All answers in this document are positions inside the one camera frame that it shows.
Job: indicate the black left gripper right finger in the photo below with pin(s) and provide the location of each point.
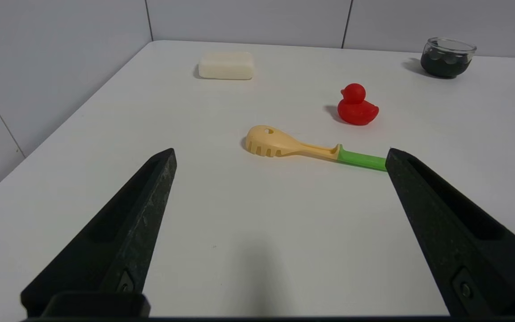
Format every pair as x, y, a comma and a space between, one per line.
463, 237

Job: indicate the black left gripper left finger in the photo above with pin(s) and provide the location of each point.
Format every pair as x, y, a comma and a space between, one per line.
119, 241

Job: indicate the red rubber duck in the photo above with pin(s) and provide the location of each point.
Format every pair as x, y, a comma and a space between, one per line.
356, 109

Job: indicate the glass jar black contents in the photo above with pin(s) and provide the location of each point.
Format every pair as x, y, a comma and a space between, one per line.
446, 62

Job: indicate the white soap bar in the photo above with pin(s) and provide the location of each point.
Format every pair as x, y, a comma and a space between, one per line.
226, 66

